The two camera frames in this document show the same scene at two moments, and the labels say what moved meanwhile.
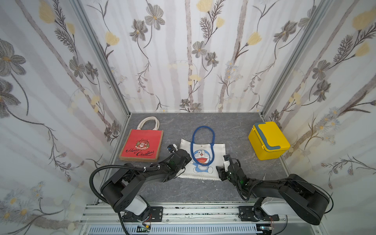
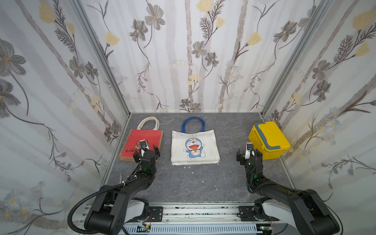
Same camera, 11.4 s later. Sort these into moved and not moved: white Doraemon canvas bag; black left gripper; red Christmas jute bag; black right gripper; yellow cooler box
Moved: black left gripper; black right gripper; white Doraemon canvas bag
Not moved: red Christmas jute bag; yellow cooler box
